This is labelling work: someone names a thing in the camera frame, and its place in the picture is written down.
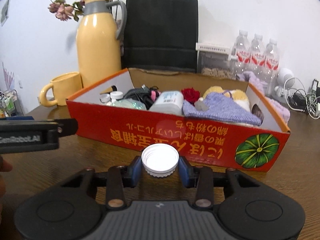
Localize black cable bundle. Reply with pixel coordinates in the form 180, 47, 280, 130
124, 85, 153, 110

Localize black paper bag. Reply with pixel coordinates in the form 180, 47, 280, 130
121, 0, 200, 73

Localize purple knit cloth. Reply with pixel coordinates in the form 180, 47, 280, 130
182, 92, 262, 126

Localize pink straws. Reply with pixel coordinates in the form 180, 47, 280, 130
2, 62, 16, 90

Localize person's left hand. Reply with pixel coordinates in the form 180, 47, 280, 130
0, 155, 13, 214

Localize black power adapter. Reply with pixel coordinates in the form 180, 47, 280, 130
292, 92, 307, 105

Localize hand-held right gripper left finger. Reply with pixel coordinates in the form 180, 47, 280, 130
59, 156, 142, 210

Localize small black device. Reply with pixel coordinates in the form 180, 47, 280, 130
311, 79, 320, 98

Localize large white ribbed bottle cap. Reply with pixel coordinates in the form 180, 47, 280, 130
141, 145, 180, 178

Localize metal wire rack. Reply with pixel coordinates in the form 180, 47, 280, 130
0, 89, 24, 118

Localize red cardboard box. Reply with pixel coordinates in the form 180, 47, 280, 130
66, 67, 291, 173

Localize red fabric rose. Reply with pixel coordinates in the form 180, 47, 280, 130
181, 87, 201, 104

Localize white plastic bottle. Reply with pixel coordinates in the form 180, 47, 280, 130
149, 91, 184, 116

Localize shiny clear plastic packet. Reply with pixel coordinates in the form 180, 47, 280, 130
107, 99, 147, 110

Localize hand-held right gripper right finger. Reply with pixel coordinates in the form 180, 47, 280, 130
178, 156, 262, 209

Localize clear snack container white lid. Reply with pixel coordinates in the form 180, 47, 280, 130
196, 42, 237, 80

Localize yellow thermos jug grey lid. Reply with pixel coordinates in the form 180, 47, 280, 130
76, 0, 127, 88

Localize yellow ceramic mug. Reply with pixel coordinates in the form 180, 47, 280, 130
39, 72, 83, 107

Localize dried pink flowers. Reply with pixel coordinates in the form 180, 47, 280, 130
48, 0, 124, 22

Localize white round camera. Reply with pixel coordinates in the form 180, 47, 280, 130
274, 67, 295, 98

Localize wall paper notice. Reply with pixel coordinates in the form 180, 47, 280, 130
0, 0, 12, 27

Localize yellow white plush toy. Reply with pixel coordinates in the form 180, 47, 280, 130
202, 86, 250, 112

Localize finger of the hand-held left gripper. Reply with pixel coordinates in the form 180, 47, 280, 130
0, 116, 78, 138

